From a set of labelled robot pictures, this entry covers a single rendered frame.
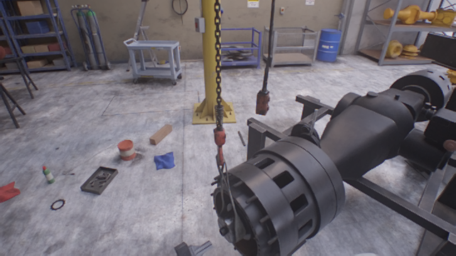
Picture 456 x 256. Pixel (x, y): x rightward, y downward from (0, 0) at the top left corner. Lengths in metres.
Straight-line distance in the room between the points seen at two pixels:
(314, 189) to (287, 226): 0.23
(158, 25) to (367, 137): 5.96
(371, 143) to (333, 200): 0.58
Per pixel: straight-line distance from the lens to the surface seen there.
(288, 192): 1.12
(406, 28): 7.96
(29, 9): 7.29
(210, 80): 3.43
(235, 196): 1.09
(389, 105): 2.09
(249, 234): 1.22
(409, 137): 2.13
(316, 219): 1.27
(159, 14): 6.70
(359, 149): 1.68
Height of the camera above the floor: 1.90
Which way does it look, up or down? 30 degrees down
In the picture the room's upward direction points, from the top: straight up
